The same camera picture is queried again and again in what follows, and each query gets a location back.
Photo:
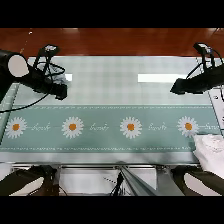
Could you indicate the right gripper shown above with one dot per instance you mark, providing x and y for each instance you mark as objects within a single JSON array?
[{"x": 186, "y": 86}]

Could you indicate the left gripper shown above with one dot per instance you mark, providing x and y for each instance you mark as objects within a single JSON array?
[{"x": 56, "y": 90}]

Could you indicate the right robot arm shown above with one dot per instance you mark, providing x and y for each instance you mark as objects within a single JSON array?
[{"x": 213, "y": 78}]

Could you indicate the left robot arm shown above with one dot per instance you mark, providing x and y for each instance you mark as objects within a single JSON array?
[{"x": 16, "y": 66}]

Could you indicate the white garment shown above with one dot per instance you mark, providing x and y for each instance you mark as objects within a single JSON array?
[{"x": 211, "y": 153}]

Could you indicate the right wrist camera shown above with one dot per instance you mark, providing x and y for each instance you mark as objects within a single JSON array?
[{"x": 202, "y": 48}]

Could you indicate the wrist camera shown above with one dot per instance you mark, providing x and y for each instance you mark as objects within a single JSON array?
[
  {"x": 50, "y": 48},
  {"x": 202, "y": 48}
]

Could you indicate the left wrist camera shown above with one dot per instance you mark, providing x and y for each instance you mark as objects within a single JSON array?
[{"x": 50, "y": 48}]

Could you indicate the silver frame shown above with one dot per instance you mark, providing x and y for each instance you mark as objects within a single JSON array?
[{"x": 140, "y": 187}]

